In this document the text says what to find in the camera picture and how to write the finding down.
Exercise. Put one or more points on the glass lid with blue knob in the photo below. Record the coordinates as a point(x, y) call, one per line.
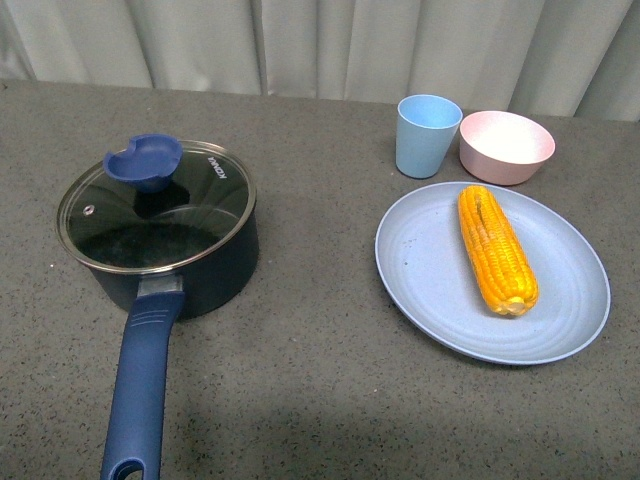
point(157, 205)

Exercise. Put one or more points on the yellow corn cob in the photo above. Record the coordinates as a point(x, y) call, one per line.
point(503, 274)

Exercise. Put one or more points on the light blue plate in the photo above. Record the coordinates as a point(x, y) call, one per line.
point(423, 265)

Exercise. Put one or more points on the light blue cup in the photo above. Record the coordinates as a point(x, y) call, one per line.
point(426, 126)

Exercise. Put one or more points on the pink bowl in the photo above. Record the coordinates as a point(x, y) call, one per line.
point(503, 148)

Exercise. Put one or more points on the dark blue saucepan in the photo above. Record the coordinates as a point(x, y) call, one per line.
point(154, 302)

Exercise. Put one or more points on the grey curtain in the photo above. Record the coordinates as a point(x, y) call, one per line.
point(570, 58)

